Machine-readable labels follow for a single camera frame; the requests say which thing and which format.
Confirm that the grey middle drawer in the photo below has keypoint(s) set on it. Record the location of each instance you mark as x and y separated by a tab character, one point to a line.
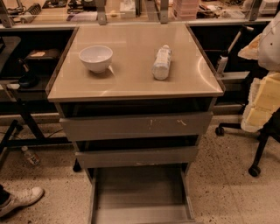
139	157

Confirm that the white ceramic bowl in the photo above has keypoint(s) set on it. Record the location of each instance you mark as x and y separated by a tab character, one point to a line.
96	58

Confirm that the plastic bottle on floor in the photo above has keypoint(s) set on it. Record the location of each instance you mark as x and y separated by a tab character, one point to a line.
30	155

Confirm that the black box on shelf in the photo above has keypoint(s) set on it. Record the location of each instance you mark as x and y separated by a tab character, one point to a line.
44	55

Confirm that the white plastic bottle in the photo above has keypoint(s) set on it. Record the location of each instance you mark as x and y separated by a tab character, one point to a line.
161	66

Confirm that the grey drawer cabinet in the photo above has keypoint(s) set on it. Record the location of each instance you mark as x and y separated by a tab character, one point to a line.
127	87

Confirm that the long workbench shelf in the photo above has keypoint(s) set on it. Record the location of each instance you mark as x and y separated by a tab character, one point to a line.
21	13

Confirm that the grey top drawer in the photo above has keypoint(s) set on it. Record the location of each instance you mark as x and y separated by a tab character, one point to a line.
135	126

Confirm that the pink stacked box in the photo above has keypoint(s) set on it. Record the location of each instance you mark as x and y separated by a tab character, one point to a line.
185	9

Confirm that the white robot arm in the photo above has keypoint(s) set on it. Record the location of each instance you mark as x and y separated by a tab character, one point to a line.
265	48

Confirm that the tan foam gripper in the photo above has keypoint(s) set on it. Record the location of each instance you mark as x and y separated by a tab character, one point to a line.
270	52

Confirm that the grey bottom drawer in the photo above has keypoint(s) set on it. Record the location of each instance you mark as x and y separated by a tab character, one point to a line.
140	195

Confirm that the grey drawer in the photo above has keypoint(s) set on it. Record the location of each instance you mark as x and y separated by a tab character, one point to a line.
140	195
139	157
135	126

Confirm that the white handled tool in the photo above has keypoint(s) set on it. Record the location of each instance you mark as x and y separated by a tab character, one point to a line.
223	59

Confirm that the white sneaker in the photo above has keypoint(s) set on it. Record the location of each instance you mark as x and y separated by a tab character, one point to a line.
14	199

